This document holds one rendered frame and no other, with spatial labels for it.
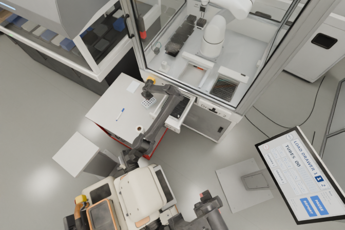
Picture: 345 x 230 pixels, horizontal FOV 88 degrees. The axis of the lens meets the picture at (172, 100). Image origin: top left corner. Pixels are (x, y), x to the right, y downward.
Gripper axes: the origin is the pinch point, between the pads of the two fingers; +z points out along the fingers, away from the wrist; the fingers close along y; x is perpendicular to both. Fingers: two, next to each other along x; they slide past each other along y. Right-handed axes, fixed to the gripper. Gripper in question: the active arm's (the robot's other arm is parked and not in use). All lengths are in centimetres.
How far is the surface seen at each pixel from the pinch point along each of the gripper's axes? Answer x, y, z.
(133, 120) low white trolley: 22.9, -3.5, 5.4
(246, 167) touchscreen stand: -37, -116, 75
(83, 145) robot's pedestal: 68, 12, 6
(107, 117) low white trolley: 37.6, 17.4, 5.9
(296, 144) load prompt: -31, -110, -37
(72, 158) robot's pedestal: 81, 9, 6
